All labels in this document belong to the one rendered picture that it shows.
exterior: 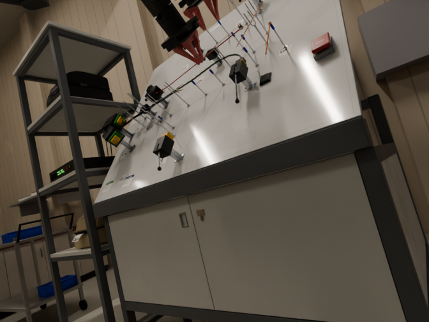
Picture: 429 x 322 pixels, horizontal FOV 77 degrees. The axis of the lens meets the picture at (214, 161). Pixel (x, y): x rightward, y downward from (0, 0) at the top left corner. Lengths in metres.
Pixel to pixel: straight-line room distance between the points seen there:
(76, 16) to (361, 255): 5.52
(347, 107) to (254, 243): 0.45
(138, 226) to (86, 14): 4.66
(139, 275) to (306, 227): 0.79
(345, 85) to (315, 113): 0.09
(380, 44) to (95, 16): 4.18
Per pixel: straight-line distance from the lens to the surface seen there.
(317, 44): 0.85
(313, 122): 0.70
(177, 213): 1.01
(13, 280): 4.10
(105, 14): 5.10
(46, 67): 2.15
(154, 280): 1.22
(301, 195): 0.73
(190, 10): 0.92
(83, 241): 1.63
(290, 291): 0.84
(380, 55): 2.64
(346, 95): 0.71
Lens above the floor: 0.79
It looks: 6 degrees up
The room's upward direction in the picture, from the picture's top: 14 degrees counter-clockwise
